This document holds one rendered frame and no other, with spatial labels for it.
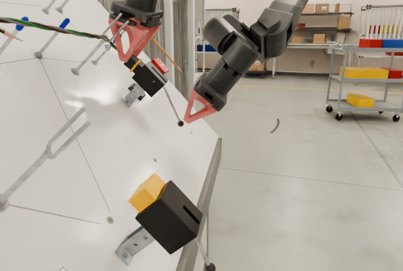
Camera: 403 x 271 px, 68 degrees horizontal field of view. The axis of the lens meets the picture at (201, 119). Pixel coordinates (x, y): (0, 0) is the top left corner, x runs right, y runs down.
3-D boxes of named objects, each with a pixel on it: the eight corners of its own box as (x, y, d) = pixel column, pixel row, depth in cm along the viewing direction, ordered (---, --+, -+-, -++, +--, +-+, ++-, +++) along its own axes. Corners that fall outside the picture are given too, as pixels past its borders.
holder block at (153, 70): (151, 98, 61) (164, 85, 60) (131, 77, 60) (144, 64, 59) (155, 92, 65) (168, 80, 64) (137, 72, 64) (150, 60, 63)
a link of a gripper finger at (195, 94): (171, 116, 62) (198, 81, 59) (177, 105, 68) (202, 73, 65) (197, 135, 63) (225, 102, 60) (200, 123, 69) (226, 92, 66)
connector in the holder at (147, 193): (139, 213, 34) (156, 200, 33) (127, 201, 34) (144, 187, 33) (150, 195, 38) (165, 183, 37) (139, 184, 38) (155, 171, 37)
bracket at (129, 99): (129, 107, 62) (145, 92, 61) (120, 99, 62) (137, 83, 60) (135, 101, 67) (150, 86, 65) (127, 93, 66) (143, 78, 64)
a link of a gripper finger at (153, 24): (107, 54, 57) (116, 4, 53) (123, 48, 64) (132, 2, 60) (140, 66, 57) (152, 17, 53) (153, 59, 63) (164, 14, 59)
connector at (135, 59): (141, 79, 61) (147, 72, 60) (122, 63, 60) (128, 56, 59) (144, 75, 63) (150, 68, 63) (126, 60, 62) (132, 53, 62)
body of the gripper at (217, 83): (194, 90, 57) (219, 59, 54) (200, 77, 66) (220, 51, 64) (220, 111, 58) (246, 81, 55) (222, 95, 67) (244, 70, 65)
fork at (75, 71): (81, 75, 56) (131, 21, 52) (76, 77, 54) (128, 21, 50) (72, 66, 56) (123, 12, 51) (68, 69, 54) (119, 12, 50)
